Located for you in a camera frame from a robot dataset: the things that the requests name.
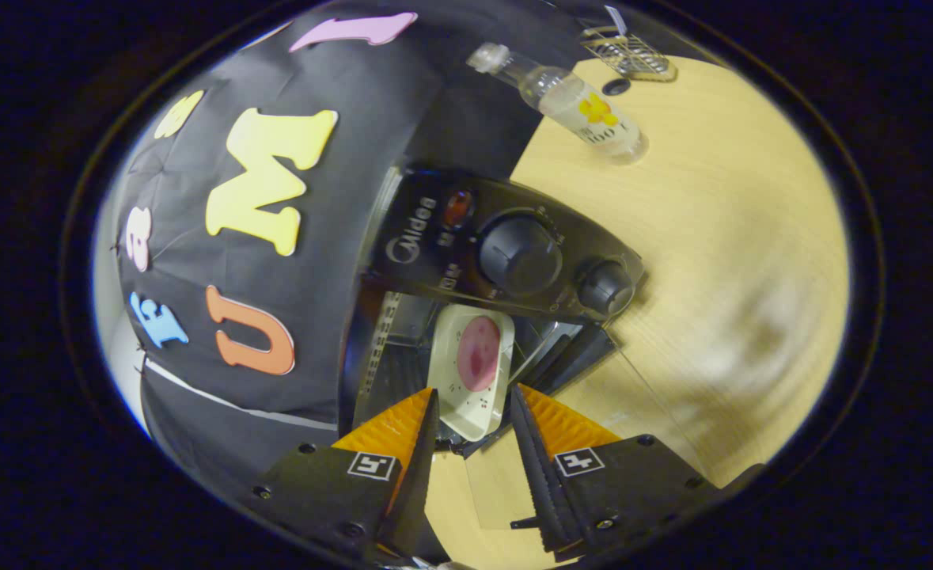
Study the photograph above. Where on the pink round food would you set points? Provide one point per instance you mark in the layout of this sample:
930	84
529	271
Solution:
478	352

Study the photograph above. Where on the black electric oven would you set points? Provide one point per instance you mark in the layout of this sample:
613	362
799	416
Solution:
426	237

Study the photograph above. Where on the clear drink bottle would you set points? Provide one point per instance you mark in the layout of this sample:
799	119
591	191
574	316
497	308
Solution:
577	107

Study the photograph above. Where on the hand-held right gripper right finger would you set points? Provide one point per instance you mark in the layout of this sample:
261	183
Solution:
541	467

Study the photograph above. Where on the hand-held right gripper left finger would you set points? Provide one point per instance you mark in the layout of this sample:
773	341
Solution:
415	475

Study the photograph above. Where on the metal spoon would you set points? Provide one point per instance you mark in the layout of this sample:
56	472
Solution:
616	20

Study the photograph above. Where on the white square plate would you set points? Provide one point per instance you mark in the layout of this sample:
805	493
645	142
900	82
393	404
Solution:
446	380

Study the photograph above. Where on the small black round lid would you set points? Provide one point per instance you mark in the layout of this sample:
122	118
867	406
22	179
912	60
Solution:
616	86

